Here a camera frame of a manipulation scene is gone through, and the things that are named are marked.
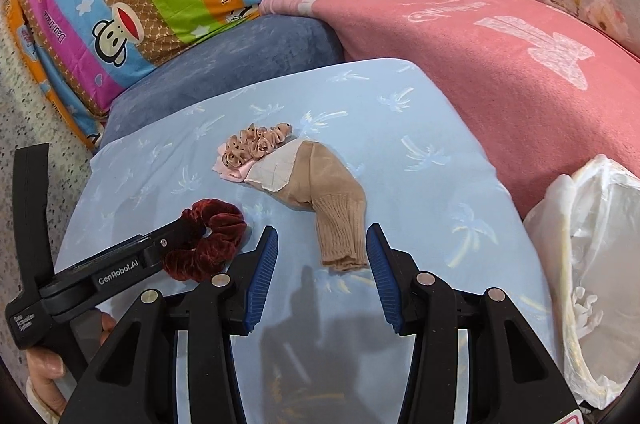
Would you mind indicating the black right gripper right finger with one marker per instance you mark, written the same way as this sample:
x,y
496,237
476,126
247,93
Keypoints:
x,y
512,377

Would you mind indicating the beige stocking sock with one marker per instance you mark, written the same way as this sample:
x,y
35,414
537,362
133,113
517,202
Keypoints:
x,y
307,175

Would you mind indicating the dark red velvet scrunchie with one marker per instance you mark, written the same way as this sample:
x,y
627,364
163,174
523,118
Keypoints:
x,y
211,235

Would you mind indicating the dark blue velvet pillow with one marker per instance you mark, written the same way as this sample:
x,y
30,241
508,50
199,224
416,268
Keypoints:
x,y
257,50

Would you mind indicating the person left hand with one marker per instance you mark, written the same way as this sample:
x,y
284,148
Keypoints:
x,y
46,368

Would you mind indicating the light blue palm pillow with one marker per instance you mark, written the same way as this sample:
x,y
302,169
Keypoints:
x,y
323,351

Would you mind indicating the pink folded cloth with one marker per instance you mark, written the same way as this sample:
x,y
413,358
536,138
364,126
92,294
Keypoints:
x,y
228,174

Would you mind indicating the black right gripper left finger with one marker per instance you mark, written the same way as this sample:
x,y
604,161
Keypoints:
x,y
133,376

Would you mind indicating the pink towel blanket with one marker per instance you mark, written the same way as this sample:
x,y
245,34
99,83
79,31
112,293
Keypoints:
x,y
542,92

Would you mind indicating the tan ruffled scrunchie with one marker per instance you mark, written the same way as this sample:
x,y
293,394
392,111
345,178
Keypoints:
x,y
253,143

